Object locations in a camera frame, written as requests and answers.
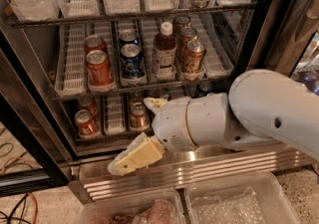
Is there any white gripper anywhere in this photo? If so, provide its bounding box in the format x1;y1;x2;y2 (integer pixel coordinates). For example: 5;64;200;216
108;97;196;176

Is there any red coke can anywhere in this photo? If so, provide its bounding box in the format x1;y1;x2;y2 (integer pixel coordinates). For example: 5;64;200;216
86;50;116;92
84;35;107;53

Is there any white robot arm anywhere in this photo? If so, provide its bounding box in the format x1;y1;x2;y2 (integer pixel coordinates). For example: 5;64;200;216
108;70;319;176

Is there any bottom front gold can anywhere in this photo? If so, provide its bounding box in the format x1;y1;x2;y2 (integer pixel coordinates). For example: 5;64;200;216
130;103;149;129

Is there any bottom rear gold can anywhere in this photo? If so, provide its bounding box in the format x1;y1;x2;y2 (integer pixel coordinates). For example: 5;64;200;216
129;91;145;104

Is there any bottom rear silver can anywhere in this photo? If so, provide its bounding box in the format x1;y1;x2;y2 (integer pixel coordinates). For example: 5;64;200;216
155;89;169;100

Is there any steel fridge bottom grille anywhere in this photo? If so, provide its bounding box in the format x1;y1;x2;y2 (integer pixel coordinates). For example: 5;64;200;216
68;134;315;204

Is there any front blue pepsi can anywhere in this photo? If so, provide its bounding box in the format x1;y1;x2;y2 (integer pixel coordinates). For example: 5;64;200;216
120;44;145;79

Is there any blue pepsi can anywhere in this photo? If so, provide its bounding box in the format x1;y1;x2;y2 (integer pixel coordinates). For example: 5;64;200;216
120;44;145;79
119;30;140;47

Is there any bottom front red can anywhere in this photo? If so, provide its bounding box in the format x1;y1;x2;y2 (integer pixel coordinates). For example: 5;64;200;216
75;110;99;137

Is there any bottom rear blue can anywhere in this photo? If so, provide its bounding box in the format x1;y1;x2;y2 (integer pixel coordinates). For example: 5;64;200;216
194;82;212;98

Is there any bottom rear red can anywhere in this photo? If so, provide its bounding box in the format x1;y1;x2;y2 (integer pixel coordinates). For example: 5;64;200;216
78;98;99;118

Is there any front gold brown can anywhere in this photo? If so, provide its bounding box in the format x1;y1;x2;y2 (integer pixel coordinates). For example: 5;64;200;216
181;40;206;81

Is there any gold brown can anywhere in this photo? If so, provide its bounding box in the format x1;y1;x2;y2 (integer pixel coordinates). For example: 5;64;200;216
181;40;206;81
176;26;198;63
172;15;191;35

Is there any rear blue pepsi can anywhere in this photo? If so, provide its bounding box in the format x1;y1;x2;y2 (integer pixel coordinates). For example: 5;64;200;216
119;30;140;47

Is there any middle gold brown can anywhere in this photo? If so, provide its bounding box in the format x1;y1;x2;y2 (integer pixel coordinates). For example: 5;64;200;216
176;26;198;63

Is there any rear gold brown can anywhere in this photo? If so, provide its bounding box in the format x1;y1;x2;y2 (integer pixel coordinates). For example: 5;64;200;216
172;15;191;35

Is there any fridge glass door left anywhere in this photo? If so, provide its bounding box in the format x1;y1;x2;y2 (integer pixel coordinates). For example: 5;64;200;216
0;32;70;197

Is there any blue cans neighbouring fridge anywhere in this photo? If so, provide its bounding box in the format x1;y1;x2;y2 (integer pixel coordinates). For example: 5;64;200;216
298;70;319;96

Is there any left clear plastic bin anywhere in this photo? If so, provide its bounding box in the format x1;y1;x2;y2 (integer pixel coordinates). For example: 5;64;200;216
75;189;185;224

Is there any clear plastic bin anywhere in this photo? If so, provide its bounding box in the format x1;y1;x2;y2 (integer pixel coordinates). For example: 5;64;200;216
75;189;185;224
184;172;301;224

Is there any tea bottle white cap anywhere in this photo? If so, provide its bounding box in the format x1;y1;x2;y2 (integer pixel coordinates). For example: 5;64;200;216
153;22;176;78

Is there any right clear plastic bin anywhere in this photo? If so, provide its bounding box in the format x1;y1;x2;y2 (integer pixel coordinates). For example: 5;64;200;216
184;172;301;224

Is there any middle wire shelf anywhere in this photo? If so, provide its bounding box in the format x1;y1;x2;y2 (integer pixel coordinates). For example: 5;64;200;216
52;76;230;101

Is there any wire shelf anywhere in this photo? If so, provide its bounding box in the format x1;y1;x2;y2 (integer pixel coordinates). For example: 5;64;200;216
52;76;230;101
7;2;256;28

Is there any top wire shelf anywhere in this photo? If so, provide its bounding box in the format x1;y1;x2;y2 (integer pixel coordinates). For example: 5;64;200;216
7;2;256;28

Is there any black cable on floor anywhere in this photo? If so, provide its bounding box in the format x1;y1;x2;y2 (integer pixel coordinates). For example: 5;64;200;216
0;192;31;224

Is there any orange cable on floor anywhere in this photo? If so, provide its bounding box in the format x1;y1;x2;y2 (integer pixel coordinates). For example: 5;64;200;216
0;156;39;224

